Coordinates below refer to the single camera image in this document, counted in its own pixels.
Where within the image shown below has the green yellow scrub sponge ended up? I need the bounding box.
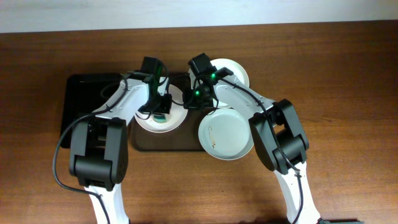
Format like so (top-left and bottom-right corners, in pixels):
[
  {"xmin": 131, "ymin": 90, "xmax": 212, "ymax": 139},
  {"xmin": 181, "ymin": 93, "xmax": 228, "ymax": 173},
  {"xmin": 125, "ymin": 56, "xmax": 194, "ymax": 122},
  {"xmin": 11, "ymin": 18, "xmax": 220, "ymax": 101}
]
[{"xmin": 153, "ymin": 114, "xmax": 167, "ymax": 123}]

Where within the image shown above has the white plate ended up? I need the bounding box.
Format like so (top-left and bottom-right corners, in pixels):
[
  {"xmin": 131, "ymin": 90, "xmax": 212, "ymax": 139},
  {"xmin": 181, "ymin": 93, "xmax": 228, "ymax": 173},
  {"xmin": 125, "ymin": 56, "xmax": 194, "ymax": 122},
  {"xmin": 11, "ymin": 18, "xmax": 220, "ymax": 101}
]
[
  {"xmin": 198, "ymin": 109, "xmax": 254, "ymax": 161},
  {"xmin": 134, "ymin": 103, "xmax": 188, "ymax": 133},
  {"xmin": 188, "ymin": 58, "xmax": 250, "ymax": 109}
]

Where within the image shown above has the white plate bottom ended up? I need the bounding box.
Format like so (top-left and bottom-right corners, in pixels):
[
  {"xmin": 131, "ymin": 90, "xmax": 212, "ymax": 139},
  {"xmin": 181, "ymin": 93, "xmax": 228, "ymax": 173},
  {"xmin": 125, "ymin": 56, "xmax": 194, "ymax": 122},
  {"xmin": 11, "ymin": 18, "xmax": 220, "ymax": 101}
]
[{"xmin": 198, "ymin": 109, "xmax": 254, "ymax": 161}]

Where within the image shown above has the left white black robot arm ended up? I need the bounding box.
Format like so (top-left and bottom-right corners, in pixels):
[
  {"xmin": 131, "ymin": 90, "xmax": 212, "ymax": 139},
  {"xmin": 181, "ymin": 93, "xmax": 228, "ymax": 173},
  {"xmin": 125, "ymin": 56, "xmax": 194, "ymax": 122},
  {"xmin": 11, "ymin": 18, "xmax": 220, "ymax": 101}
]
[{"xmin": 66, "ymin": 72, "xmax": 169, "ymax": 223}]

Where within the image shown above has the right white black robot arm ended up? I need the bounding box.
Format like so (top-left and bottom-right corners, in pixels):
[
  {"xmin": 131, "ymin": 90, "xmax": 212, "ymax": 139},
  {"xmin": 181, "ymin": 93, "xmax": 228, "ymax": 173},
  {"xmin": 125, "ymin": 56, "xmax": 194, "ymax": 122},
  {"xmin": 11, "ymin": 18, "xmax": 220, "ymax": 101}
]
[{"xmin": 187, "ymin": 66, "xmax": 322, "ymax": 223}]

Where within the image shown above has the brown clear plastic tray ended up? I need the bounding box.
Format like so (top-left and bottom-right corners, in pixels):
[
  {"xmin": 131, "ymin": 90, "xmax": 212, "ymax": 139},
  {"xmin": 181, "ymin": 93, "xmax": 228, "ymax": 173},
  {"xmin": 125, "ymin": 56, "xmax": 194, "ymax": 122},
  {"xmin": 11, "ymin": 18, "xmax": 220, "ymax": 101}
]
[{"xmin": 129, "ymin": 72, "xmax": 218, "ymax": 152}]

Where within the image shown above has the white plate top dirty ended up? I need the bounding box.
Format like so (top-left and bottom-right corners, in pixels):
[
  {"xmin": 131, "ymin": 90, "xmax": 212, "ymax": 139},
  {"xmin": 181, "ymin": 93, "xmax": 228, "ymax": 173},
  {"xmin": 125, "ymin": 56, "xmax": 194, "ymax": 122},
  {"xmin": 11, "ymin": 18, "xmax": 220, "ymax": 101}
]
[{"xmin": 188, "ymin": 58, "xmax": 250, "ymax": 109}]

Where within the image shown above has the black plastic tray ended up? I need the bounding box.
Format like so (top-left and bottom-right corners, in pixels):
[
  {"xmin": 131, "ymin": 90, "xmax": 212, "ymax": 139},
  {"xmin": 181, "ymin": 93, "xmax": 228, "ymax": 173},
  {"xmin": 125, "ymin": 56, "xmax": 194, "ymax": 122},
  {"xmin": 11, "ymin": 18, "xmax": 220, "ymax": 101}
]
[{"xmin": 61, "ymin": 73, "xmax": 123, "ymax": 131}]

